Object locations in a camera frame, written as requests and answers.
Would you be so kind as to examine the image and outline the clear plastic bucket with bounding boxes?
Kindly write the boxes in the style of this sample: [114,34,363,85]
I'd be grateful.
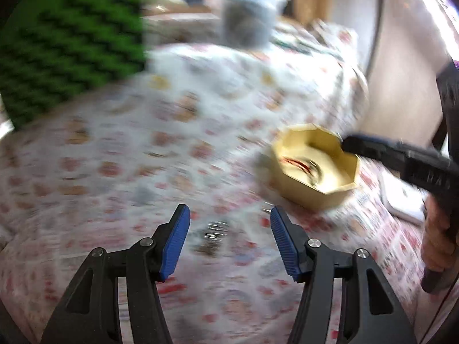
[206,0,290,49]

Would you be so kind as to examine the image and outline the white flat box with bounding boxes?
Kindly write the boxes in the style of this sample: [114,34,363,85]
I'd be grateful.
[379,169,428,227]

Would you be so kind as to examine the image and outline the strawberry printed cloth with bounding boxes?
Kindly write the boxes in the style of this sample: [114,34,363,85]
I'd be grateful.
[0,89,431,344]

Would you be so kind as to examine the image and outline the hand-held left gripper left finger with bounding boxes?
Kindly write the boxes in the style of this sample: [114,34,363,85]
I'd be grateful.
[40,204,191,344]

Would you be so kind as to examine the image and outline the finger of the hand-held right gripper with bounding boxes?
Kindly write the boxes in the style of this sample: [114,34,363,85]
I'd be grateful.
[342,133,411,174]

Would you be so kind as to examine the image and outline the green checkered board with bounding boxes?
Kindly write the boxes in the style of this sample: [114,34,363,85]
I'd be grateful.
[0,0,149,133]

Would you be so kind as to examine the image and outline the wooden board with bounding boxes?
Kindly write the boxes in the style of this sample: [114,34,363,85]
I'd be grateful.
[359,0,459,147]

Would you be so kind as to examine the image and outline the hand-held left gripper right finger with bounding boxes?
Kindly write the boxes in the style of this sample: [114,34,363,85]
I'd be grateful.
[270,206,419,344]

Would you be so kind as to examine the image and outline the person's right hand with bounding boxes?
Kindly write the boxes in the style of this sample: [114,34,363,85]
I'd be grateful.
[421,196,459,277]

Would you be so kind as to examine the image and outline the gold octagonal box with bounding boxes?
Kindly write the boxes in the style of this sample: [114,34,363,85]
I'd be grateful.
[271,123,360,211]

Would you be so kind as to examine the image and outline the silver beaded chain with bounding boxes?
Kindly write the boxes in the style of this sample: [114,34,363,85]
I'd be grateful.
[194,221,226,256]

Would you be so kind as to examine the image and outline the red cord bracelet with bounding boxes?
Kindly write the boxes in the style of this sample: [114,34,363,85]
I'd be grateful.
[283,155,313,175]

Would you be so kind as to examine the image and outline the bear printed cloth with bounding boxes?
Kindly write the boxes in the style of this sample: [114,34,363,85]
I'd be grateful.
[141,11,371,187]

